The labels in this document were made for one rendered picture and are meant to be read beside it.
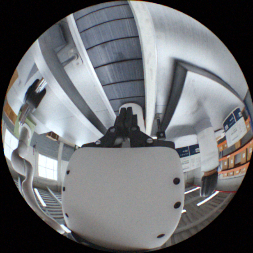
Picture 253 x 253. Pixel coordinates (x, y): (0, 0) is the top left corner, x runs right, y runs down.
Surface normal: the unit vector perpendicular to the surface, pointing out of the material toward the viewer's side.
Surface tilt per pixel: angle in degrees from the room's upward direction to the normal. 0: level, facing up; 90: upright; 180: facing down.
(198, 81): 0
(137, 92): 0
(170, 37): 0
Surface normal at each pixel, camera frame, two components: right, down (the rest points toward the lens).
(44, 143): 0.96, -0.11
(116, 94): -0.01, 0.88
